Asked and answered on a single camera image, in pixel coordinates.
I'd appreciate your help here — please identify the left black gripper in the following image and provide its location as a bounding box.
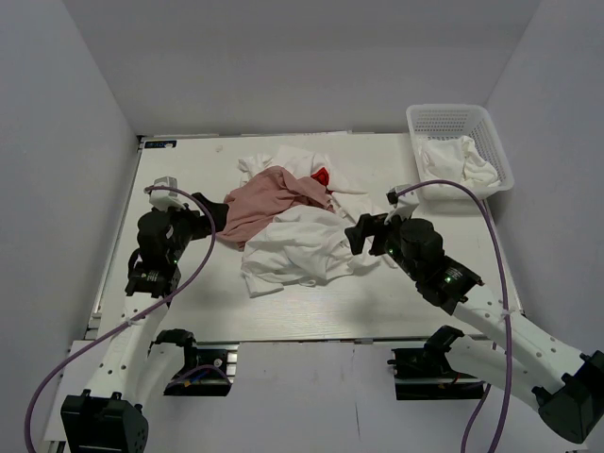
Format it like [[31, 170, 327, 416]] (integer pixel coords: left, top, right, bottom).
[[160, 193, 229, 264]]

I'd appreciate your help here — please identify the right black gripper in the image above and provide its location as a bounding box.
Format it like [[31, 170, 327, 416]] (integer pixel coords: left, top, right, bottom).
[[344, 208, 422, 282]]

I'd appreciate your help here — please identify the pink t shirt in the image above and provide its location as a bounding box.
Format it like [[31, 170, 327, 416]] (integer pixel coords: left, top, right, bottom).
[[218, 166, 332, 248]]

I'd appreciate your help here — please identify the white t shirt red print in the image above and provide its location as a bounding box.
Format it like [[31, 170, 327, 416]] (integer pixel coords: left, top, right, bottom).
[[238, 145, 384, 223]]

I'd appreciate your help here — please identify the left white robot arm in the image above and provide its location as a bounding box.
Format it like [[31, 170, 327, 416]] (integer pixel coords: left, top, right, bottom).
[[60, 191, 228, 452]]

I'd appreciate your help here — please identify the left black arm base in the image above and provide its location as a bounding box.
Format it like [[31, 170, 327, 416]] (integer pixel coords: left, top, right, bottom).
[[163, 344, 239, 397]]

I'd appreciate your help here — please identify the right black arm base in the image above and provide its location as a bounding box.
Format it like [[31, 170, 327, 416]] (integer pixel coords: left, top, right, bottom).
[[387, 348, 485, 401]]

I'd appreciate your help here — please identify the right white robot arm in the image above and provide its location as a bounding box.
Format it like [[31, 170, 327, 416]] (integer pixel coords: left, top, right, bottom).
[[345, 214, 603, 445]]

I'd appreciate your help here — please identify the white t shirt in basket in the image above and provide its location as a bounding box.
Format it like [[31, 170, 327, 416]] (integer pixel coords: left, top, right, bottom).
[[417, 136, 500, 189]]

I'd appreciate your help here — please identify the white plastic basket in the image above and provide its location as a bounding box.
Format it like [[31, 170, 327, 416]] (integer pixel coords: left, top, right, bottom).
[[406, 104, 514, 199]]

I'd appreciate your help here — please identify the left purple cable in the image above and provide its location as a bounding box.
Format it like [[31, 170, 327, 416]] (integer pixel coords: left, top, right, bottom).
[[24, 185, 218, 453]]

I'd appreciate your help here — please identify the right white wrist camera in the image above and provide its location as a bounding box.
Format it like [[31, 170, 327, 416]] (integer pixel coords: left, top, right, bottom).
[[384, 184, 419, 225]]

